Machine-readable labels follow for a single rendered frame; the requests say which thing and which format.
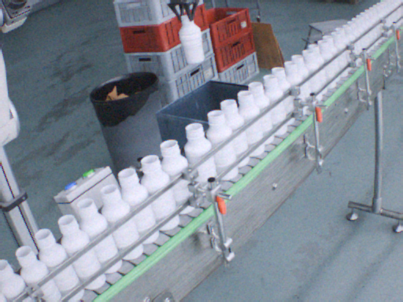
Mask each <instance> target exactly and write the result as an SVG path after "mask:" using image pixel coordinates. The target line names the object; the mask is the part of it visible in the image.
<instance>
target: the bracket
mask: <svg viewBox="0 0 403 302"><path fill-rule="evenodd" d="M380 20H381V23H382V24H383V26H382V27H383V30H384V32H383V33H382V34H383V38H386V37H388V36H387V32H386V31H387V29H388V30H392V32H393V33H394V47H395V54H396V56H394V55H391V54H390V48H389V49H388V53H389V55H390V57H395V58H394V59H395V61H396V64H392V63H391V58H390V57H389V60H390V64H391V65H395V69H396V70H397V72H399V69H400V68H401V66H400V62H399V60H400V57H399V55H398V47H397V39H398V40H399V37H400V35H399V32H400V31H403V29H398V28H397V25H396V22H394V21H393V22H392V23H393V27H392V28H388V27H387V26H386V25H385V23H386V19H385V18H382V19H380ZM346 46H347V49H348V50H351V53H349V58H352V60H351V61H349V62H348V64H349V68H355V67H356V66H357V65H356V61H354V60H353V59H355V58H356V57H358V58H360V59H361V60H362V62H363V64H364V79H365V86H366V90H364V89H361V88H360V81H359V80H357V88H359V90H361V91H364V95H365V96H366V100H367V101H364V100H361V98H360V91H359V92H357V94H358V99H360V100H361V101H364V102H365V107H366V108H367V110H369V111H371V109H370V107H371V106H372V101H371V97H370V95H371V94H372V92H371V90H369V82H368V70H369V71H371V61H375V60H376V58H375V57H369V56H368V53H366V48H363V49H362V54H361V55H359V54H356V53H354V52H353V50H355V47H354V44H350V43H349V44H347V45H346ZM289 90H290V92H291V95H290V96H294V97H295V99H294V100H293V103H294V106H296V107H297V108H295V109H294V110H293V111H292V113H293V115H294V117H293V118H295V119H301V117H302V116H304V114H303V109H299V108H298V107H301V106H302V105H305V106H308V107H309V111H310V112H312V124H313V135H314V145H312V144H309V136H308V132H306V133H305V143H306V144H307V146H306V147H305V157H308V158H309V159H310V160H314V161H315V162H314V166H315V167H316V171H317V172H320V171H321V166H322V165H323V164H324V160H322V151H323V147H322V145H320V139H319V127H318V122H319V123H321V121H322V112H321V111H322V109H325V110H327V109H328V106H327V105H321V104H319V99H318V98H316V94H314V93H310V94H309V95H310V101H303V100H302V98H298V95H301V88H300V87H291V88H290V89H289ZM309 146H311V147H314V149H313V153H314V154H315V156H316V159H315V158H311V156H310V155H309ZM143 158H144V157H140V158H138V159H137V161H138V163H139V167H136V166H133V165H131V166H130V167H129V168H131V169H134V170H135V171H136V174H137V176H138V179H140V178H141V177H142V176H144V172H143V171H142V162H141V161H142V159H143ZM181 172H182V173H183V177H184V179H183V180H184V181H188V182H190V183H189V184H188V185H187V186H188V190H189V192H190V193H193V195H191V196H190V197H189V198H187V200H188V201H189V202H190V205H189V206H191V207H194V208H198V207H199V206H200V205H203V204H204V203H205V202H204V197H203V195H201V194H198V193H199V192H201V193H205V195H206V200H207V202H209V203H212V204H213V211H214V216H215V220H216V226H217V230H218V234H219V236H217V235H216V234H215V232H214V231H215V228H214V225H213V221H211V222H210V223H208V224H207V227H208V230H209V234H212V235H213V237H212V238H211V239H210V240H211V244H212V248H213V249H214V248H215V249H216V251H217V252H219V253H222V256H221V257H220V259H221V260H222V262H223V263H224V266H225V267H230V266H231V261H232V260H233V259H234V258H235V254H234V253H233V252H232V250H231V245H232V241H231V239H230V238H229V237H226V232H225V228H224V221H223V216H222V214H223V215H224V214H225V213H226V206H225V200H224V199H226V200H229V201H231V200H232V198H233V196H232V195H231V194H228V193H222V189H221V185H220V184H216V179H215V178H213V177H211V178H208V179H207V182H208V185H209V188H208V189H207V188H205V187H202V186H201V183H200V182H195V181H194V180H195V179H196V178H197V177H199V174H198V168H196V167H192V166H190V165H189V166H188V167H186V168H185V169H183V170H182V171H181ZM217 238H218V239H220V242H219V244H218V242H217ZM217 246H219V247H220V249H221V250H220V249H219V248H218V247H217ZM25 290H26V291H27V293H28V295H29V296H30V297H31V298H32V299H33V300H34V302H47V301H46V300H45V299H43V296H45V294H44V293H43V291H42V290H41V288H40V287H39V286H37V285H36V284H35V283H32V284H31V285H30V286H29V287H27V288H26V289H25Z"/></svg>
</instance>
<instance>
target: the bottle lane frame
mask: <svg viewBox="0 0 403 302"><path fill-rule="evenodd" d="M389 48H390V54H391V55H394V56H396V54H395V47H394V36H393V35H392V37H391V38H389V40H387V42H385V43H384V45H382V46H381V47H380V49H378V50H377V51H376V52H375V53H374V54H373V56H371V57H375V58H376V60H375V61H371V71H369V70H368V82H369V90H371V92H372V94H371V95H370V97H371V101H372V100H373V99H374V98H375V97H376V95H377V94H378V93H379V92H380V91H381V89H382V88H383V87H384V78H383V73H384V71H383V70H385V68H386V67H387V65H389V66H390V70H391V73H390V77H391V76H392V75H393V74H394V73H395V72H396V69H395V65H391V64H390V60H389V57H390V55H389V53H388V49H389ZM357 80H359V81H360V88H361V89H364V90H366V86H365V79H364V66H363V65H361V67H360V68H358V70H356V72H355V73H353V74H352V76H350V78H348V79H347V80H346V81H345V82H344V83H343V84H342V85H341V87H339V88H338V89H337V90H336V91H335V92H334V93H333V94H332V95H331V96H330V97H328V99H327V100H326V101H324V103H323V104H322V105H327V106H328V109H327V110H325V109H322V111H321V112H322V121H321V123H319V122H318V127H319V139H320V145H322V147H323V151H322V160H324V159H325V158H326V157H327V155H328V154H329V153H330V152H331V151H332V149H333V148H334V147H335V145H336V144H338V142H339V141H340V140H341V139H342V137H343V136H344V135H345V134H346V133H347V131H348V130H349V129H350V128H351V127H352V126H353V124H354V123H355V121H356V120H357V119H358V118H359V117H360V115H361V114H362V113H363V112H364V110H365V109H366V107H365V102H364V101H367V100H366V96H365V95H364V91H361V90H359V88H357ZM359 91H360V98H361V100H364V101H361V100H360V99H358V94H357V92H359ZM306 132H308V136H309V144H312V145H314V135H313V124H312V115H311V116H308V118H307V119H306V120H304V121H302V124H301V125H300V126H298V127H296V130H293V131H292V132H291V133H289V132H288V133H289V135H288V136H287V137H286V138H285V139H283V140H282V141H281V142H280V143H279V144H278V145H276V146H275V148H274V149H273V150H272V151H271V152H270V153H268V155H267V156H266V157H264V158H263V159H262V160H259V159H258V160H259V161H260V162H259V163H257V164H256V165H255V166H254V167H251V169H250V171H249V172H248V173H247V174H245V175H243V177H241V178H240V179H239V180H238V181H237V182H233V185H232V186H231V187H230V188H229V189H228V190H227V191H222V192H224V193H228V194H231V195H232V196H233V198H232V200H231V201H229V200H226V199H224V200H225V206H226V213H225V214H224V215H223V214H222V216H223V221H224V228H225V232H226V237H229V238H230V239H231V241H232V245H231V250H232V252H233V253H234V254H235V252H236V251H237V250H239V249H240V248H241V247H242V246H243V245H244V244H245V243H246V242H247V241H248V240H249V239H250V238H251V237H252V236H254V235H255V233H256V232H258V231H259V229H260V228H261V226H262V225H263V224H264V223H265V222H266V221H267V220H268V219H269V218H270V217H271V216H272V215H273V214H274V213H275V212H276V211H278V210H279V209H280V208H281V207H282V206H283V205H284V204H285V203H286V202H287V200H288V199H289V198H290V196H291V195H292V194H293V193H294V192H295V191H296V190H297V189H298V188H299V187H300V186H301V184H302V183H303V182H304V181H305V180H306V179H307V178H308V177H309V176H310V174H311V173H312V172H313V171H314V170H315V169H316V167H315V166H314V162H315V161H314V160H310V159H309V158H308V157H305V147H306V146H307V144H306V143H305V133H306ZM241 175H242V174H241ZM202 209H203V212H201V213H200V214H199V215H198V216H197V217H195V218H194V217H191V218H192V221H191V222H190V223H188V224H187V225H186V226H179V227H181V230H180V231H179V232H177V233H176V234H175V235H174V236H171V235H168V236H169V237H170V239H169V240H168V241H167V242H165V243H164V244H163V245H161V246H159V245H157V247H158V249H157V250H156V251H155V252H152V253H151V254H150V255H149V256H148V255H145V254H143V255H144V256H146V258H145V259H144V260H143V261H142V262H141V263H140V264H137V265H136V264H133V263H132V265H133V266H134V268H133V269H131V271H129V272H128V273H126V274H121V273H120V274H121V275H122V278H120V279H119V281H117V282H115V283H114V284H110V283H108V282H107V283H108V284H109V288H108V289H106V290H105V291H104V292H103V293H101V294H99V293H95V294H96V295H97V297H96V298H94V300H93V301H91V302H151V301H152V300H154V299H156V298H157V297H158V296H159V295H160V294H161V293H163V291H165V292H170V293H172V295H173V297H174V300H175V302H182V301H183V300H185V299H186V297H187V296H188V295H189V294H191V293H192V292H193V291H195V289H196V288H198V287H199V286H200V284H202V283H203V282H204V281H205V280H207V279H208V278H209V276H210V275H211V274H212V273H213V272H214V271H216V270H217V269H218V268H219V267H220V266H221V265H223V264H224V263H223V262H222V260H221V259H220V257H221V256H222V253H219V252H217V251H216V249H215V248H214V249H213V248H212V244H211V240H210V239H211V238H212V237H213V235H212V234H209V230H208V227H207V224H208V223H210V222H211V221H213V225H214V228H215V231H214V232H215V234H216V235H217V236H219V234H218V230H217V226H216V220H215V216H214V211H213V204H211V205H210V206H208V207H207V208H202Z"/></svg>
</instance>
